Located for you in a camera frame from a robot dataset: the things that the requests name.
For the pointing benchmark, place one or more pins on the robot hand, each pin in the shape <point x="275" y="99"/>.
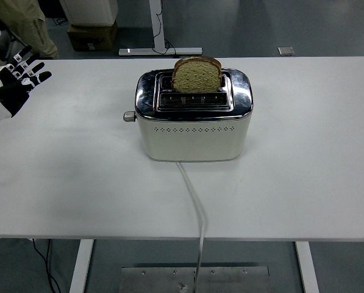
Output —
<point x="5" y="91"/>

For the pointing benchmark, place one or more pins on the cream and chrome toaster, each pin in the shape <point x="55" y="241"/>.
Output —
<point x="194" y="140"/>

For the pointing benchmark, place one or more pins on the grey toaster lever knob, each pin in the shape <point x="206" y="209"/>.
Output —
<point x="128" y="116"/>

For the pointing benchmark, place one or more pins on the person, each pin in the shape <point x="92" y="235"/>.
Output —
<point x="17" y="18"/>

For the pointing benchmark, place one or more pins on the brown cardboard box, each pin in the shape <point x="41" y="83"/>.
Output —
<point x="91" y="38"/>

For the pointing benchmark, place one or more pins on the white cabinet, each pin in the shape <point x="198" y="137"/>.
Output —
<point x="90" y="12"/>

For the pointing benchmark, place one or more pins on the white stand with foot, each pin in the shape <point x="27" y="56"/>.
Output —
<point x="157" y="30"/>

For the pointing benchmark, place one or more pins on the white table leg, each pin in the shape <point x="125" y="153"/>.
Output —
<point x="81" y="265"/>
<point x="306" y="265"/>

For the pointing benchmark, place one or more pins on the brown bread slice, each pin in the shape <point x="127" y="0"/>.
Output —
<point x="197" y="77"/>

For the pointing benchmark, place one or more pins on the grey floor socket plate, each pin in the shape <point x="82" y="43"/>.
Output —
<point x="286" y="50"/>

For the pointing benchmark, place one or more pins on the grey metal plate with screws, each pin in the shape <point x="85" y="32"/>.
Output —
<point x="230" y="279"/>

